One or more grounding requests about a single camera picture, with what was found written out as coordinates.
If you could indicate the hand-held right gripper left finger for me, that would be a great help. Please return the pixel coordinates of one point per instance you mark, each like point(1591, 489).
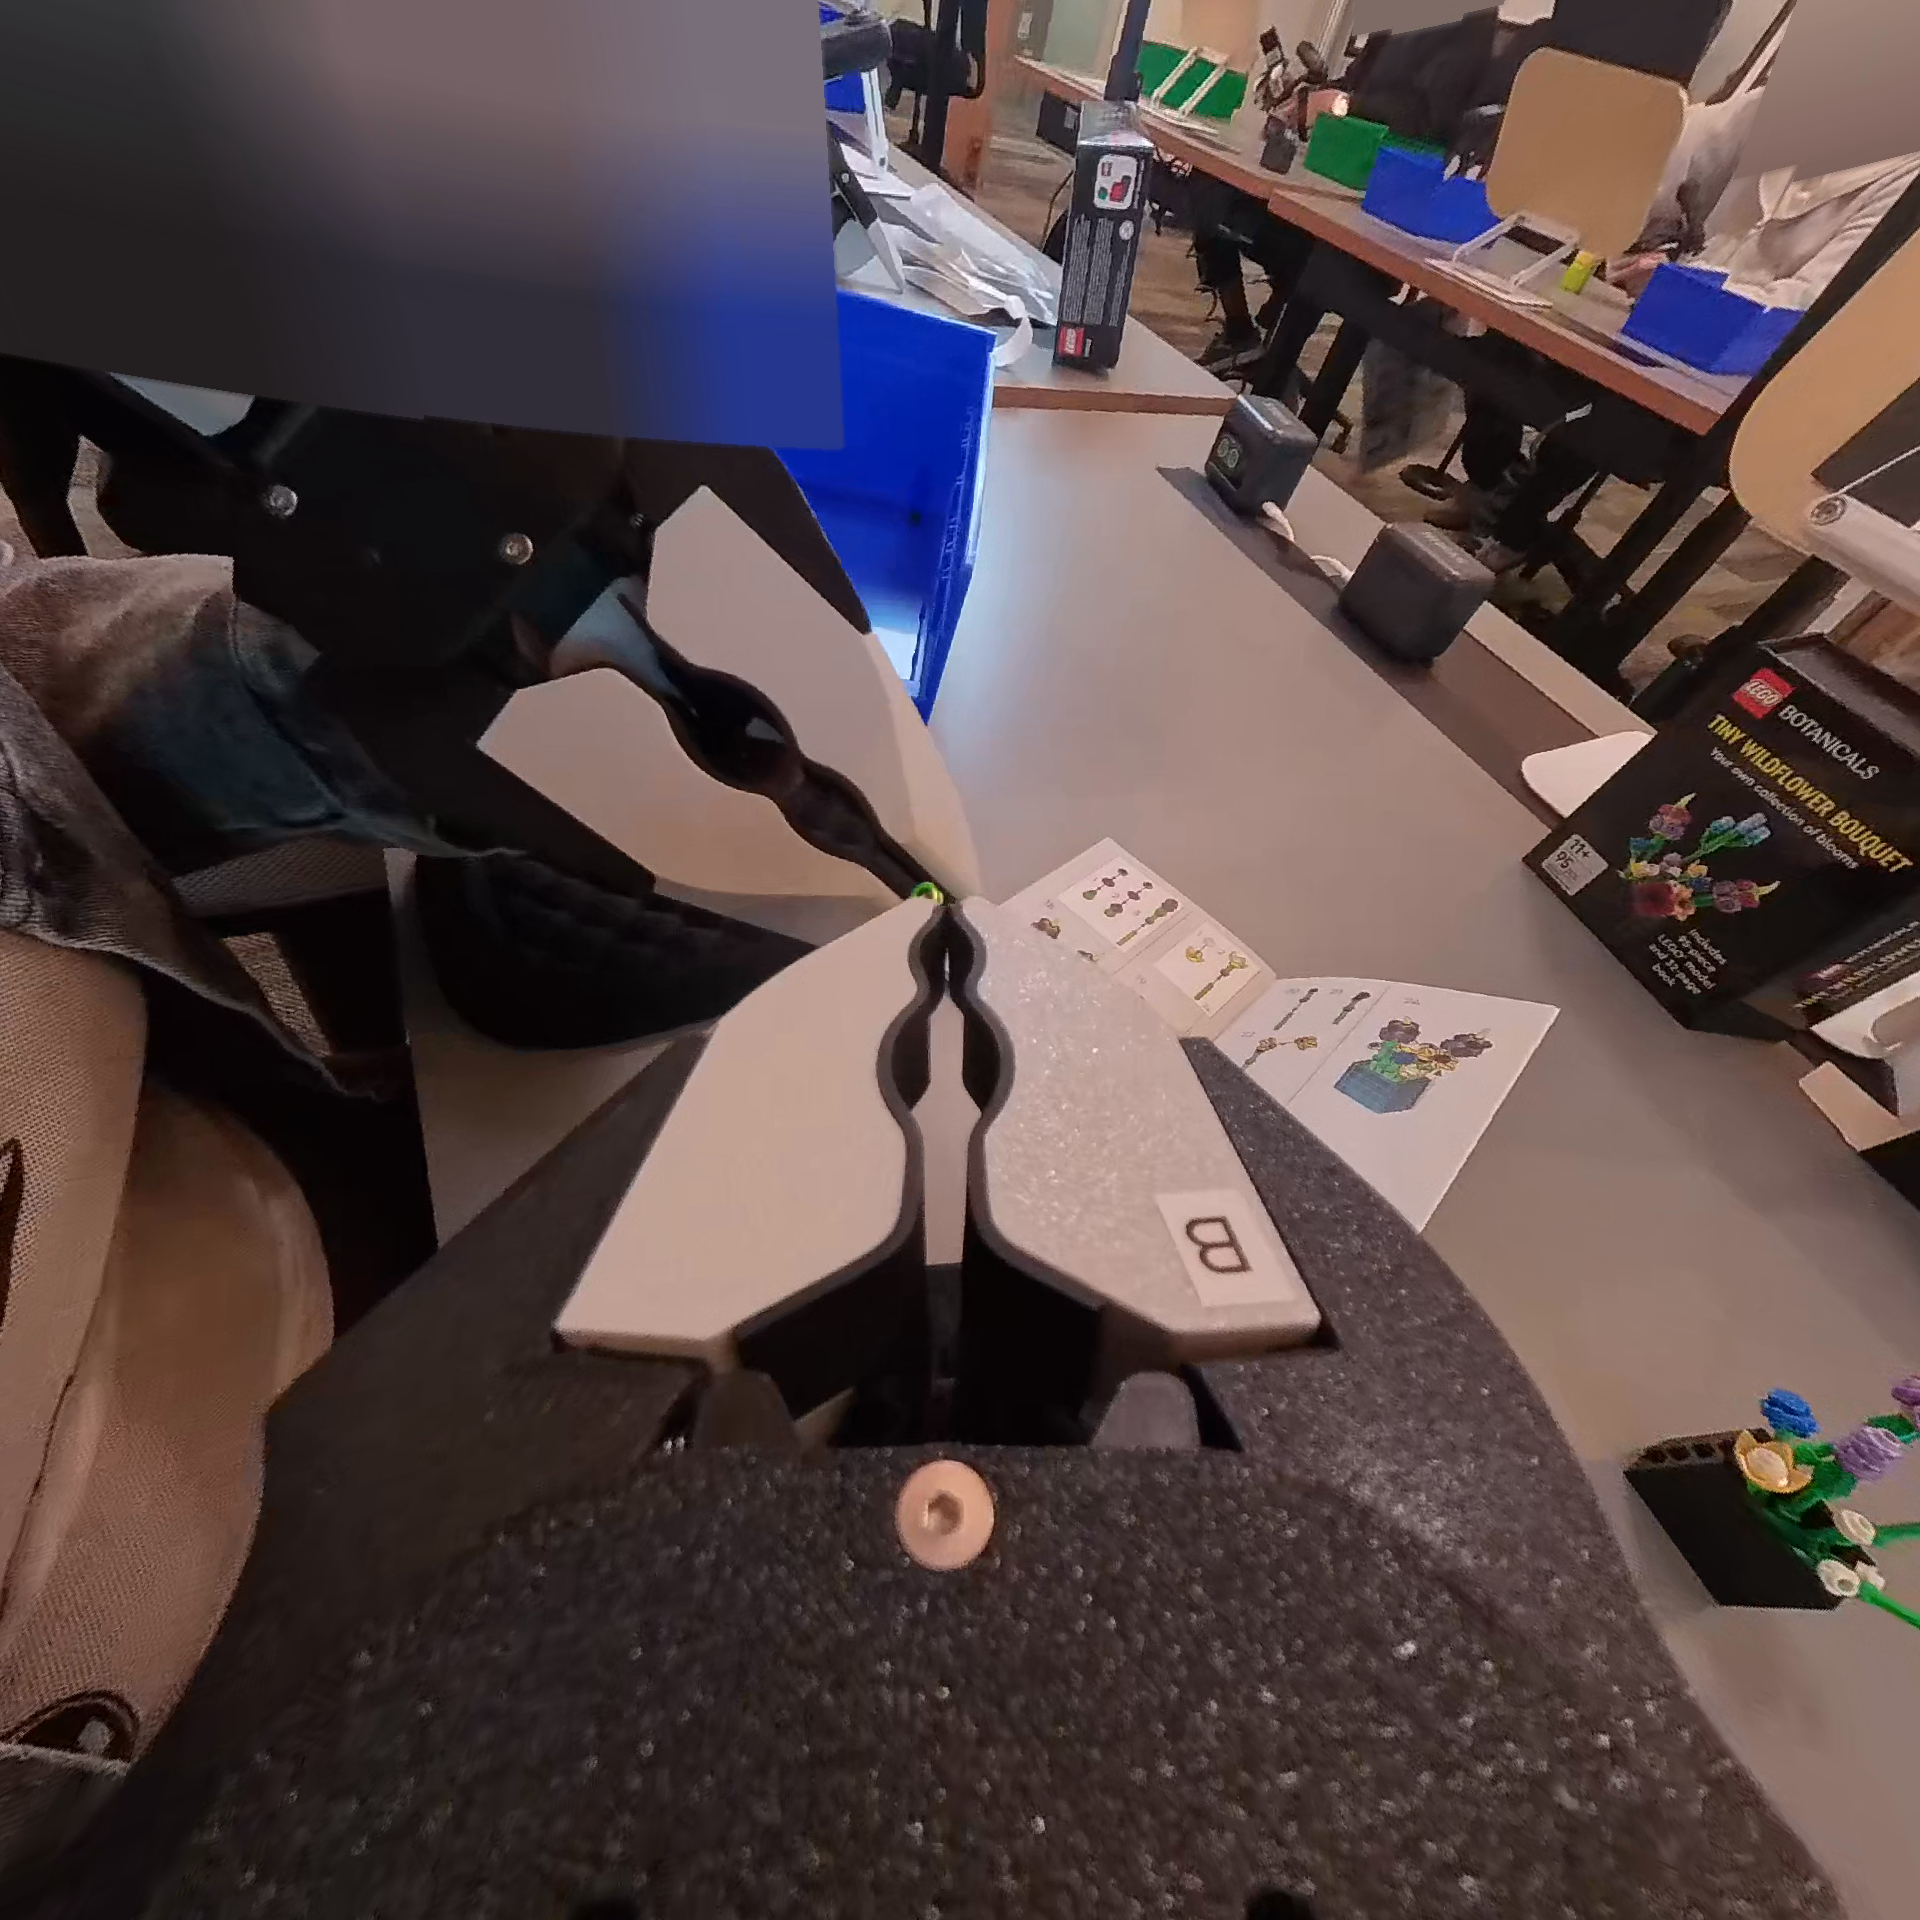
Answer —
point(752, 1155)

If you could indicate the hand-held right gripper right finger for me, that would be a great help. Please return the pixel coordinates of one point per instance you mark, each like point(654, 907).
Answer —
point(1112, 1139)

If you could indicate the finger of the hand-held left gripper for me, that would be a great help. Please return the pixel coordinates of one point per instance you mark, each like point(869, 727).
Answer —
point(810, 629)
point(630, 779)

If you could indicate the beige panel on white arm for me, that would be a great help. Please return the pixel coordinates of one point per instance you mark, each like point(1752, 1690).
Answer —
point(1802, 419)

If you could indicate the grey desk with wooden edge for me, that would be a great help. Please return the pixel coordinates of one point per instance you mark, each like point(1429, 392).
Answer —
point(1156, 353)

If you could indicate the brown wooden desk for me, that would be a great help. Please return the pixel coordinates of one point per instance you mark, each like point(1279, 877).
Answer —
point(1500, 292)

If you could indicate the large blue storage bin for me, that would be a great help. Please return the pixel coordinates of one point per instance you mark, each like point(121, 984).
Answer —
point(901, 480)

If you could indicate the black padded armrest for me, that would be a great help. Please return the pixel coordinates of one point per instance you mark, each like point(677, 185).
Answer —
point(600, 952)

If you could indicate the paper instruction booklet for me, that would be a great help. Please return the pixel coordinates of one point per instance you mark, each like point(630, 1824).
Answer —
point(1395, 1050)

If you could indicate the clear plastic bags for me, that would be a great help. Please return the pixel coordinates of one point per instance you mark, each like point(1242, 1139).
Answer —
point(969, 262)

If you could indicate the person's grey denim jacket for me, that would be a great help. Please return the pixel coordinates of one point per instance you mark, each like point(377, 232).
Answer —
point(165, 945)

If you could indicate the small black toy box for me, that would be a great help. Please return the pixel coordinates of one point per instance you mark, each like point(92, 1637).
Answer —
point(1103, 255)

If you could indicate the grey power cube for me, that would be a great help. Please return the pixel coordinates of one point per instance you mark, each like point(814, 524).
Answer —
point(1418, 590)
point(1261, 449)

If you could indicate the white stand base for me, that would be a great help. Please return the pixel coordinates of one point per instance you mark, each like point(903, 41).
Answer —
point(1591, 772)

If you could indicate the person's beige printed shirt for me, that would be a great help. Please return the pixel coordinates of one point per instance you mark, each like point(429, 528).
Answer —
point(121, 1319)

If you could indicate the green bin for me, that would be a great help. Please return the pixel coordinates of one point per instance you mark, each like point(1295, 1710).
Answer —
point(1187, 75)
point(1344, 150)

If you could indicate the black flower print toy box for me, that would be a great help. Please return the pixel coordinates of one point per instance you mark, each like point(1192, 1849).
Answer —
point(1727, 779)

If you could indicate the brick flower bouquet black pot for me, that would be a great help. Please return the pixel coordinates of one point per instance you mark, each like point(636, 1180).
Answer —
point(1727, 1515)

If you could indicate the small blue bin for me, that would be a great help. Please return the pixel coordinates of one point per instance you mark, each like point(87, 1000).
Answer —
point(1426, 187)
point(1711, 317)

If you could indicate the beige panel on white stand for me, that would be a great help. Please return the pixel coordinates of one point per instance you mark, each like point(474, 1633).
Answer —
point(1591, 136)

